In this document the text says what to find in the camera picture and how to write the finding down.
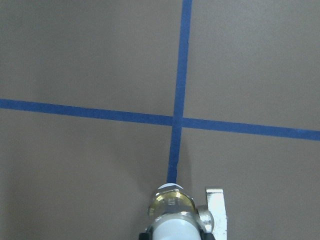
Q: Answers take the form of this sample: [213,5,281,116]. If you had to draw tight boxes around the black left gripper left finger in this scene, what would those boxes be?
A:
[138,232,152,240]

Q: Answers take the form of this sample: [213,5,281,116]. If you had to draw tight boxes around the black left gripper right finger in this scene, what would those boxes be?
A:
[201,233,215,240]

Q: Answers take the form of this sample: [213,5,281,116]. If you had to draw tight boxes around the white PPR brass valve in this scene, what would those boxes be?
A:
[143,183,228,240]

